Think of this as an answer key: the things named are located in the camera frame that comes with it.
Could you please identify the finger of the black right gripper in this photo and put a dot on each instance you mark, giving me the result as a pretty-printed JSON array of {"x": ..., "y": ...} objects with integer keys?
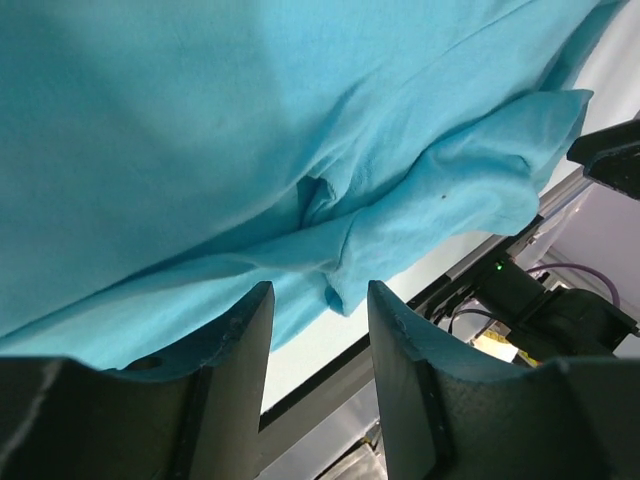
[{"x": 610, "y": 157}]

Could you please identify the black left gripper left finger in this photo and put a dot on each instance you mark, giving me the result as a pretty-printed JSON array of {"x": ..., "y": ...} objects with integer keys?
[{"x": 188, "y": 411}]

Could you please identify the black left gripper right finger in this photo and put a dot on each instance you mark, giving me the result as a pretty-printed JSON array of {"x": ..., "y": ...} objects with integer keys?
[{"x": 450, "y": 411}]

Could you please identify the light blue t-shirt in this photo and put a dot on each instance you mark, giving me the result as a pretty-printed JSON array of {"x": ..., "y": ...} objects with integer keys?
[{"x": 159, "y": 158}]

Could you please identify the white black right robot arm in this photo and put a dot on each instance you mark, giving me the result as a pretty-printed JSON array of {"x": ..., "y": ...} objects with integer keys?
[{"x": 547, "y": 322}]

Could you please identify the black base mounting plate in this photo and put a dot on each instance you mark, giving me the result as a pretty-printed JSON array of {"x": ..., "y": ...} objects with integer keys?
[{"x": 310, "y": 428}]

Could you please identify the right aluminium corner post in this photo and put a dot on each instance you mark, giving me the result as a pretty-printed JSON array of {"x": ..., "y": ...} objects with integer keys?
[{"x": 558, "y": 198}]

